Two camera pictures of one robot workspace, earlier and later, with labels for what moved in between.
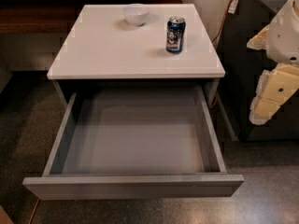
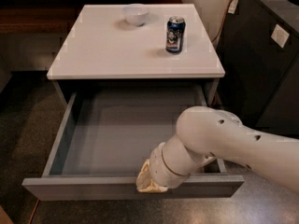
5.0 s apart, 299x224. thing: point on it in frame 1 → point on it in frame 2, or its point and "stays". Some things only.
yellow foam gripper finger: [274, 89] → [144, 182]
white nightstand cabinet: [95, 45] stays
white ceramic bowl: [136, 14] stays
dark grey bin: [252, 8] stays
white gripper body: [285, 36] → [161, 171]
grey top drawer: [136, 143] stays
